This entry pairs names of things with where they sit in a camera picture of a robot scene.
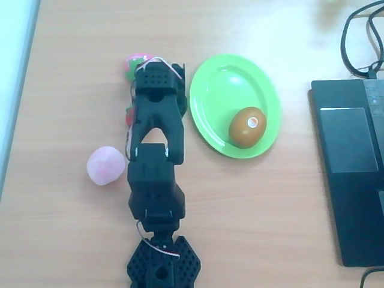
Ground red toy strawberry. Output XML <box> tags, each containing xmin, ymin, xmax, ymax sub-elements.
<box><xmin>124</xmin><ymin>104</ymin><xmax>136</xmax><ymax>126</ymax></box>

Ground green oval plate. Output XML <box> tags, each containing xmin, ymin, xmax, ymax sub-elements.
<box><xmin>188</xmin><ymin>53</ymin><xmax>283</xmax><ymax>159</ymax></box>

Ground pink toy strawberry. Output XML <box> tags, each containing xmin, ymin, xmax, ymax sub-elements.
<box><xmin>122</xmin><ymin>53</ymin><xmax>154</xmax><ymax>82</ymax></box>

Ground brown toy kiwi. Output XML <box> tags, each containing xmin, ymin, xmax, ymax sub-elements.
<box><xmin>228</xmin><ymin>106</ymin><xmax>268</xmax><ymax>149</ymax></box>

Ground pale pink toy peach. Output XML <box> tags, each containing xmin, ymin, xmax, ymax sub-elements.
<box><xmin>86</xmin><ymin>146</ymin><xmax>127</xmax><ymax>186</ymax></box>

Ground black laptop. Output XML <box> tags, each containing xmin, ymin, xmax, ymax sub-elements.
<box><xmin>307</xmin><ymin>78</ymin><xmax>384</xmax><ymax>268</ymax></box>

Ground white red servo wire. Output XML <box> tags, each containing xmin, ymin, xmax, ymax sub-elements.
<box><xmin>124</xmin><ymin>56</ymin><xmax>184</xmax><ymax>161</ymax></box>
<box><xmin>136</xmin><ymin>220</ymin><xmax>181</xmax><ymax>259</ymax></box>

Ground thick black looped cable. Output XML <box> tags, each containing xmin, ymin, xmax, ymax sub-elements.
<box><xmin>340</xmin><ymin>0</ymin><xmax>384</xmax><ymax>79</ymax></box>

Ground thin black cable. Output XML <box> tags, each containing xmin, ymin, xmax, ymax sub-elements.
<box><xmin>364</xmin><ymin>5</ymin><xmax>384</xmax><ymax>61</ymax></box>

